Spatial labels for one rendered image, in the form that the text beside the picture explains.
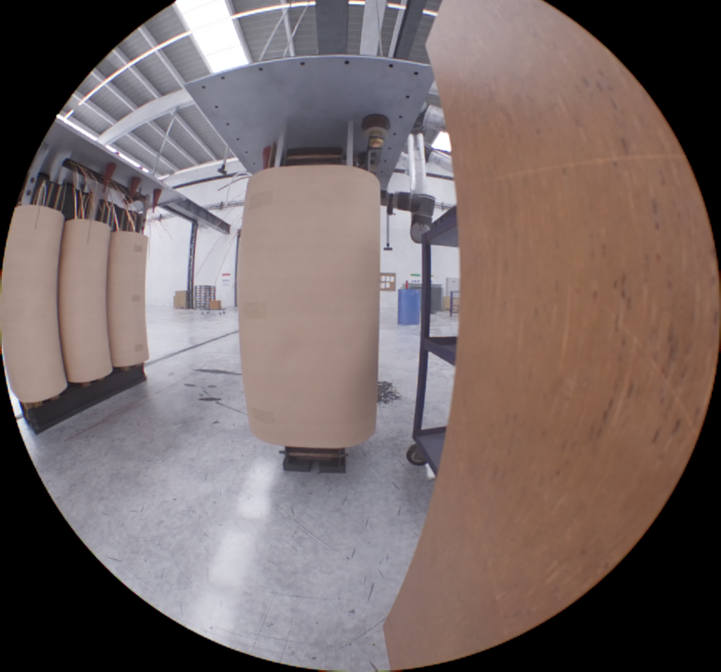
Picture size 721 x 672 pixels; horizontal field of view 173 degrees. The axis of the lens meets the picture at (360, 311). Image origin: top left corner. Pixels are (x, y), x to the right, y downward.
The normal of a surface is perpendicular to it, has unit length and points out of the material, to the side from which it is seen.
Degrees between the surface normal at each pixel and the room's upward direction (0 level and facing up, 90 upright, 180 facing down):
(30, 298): 90
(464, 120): 90
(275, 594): 0
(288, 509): 0
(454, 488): 90
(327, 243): 90
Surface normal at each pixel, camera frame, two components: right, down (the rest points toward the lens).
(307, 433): 0.07, 0.07
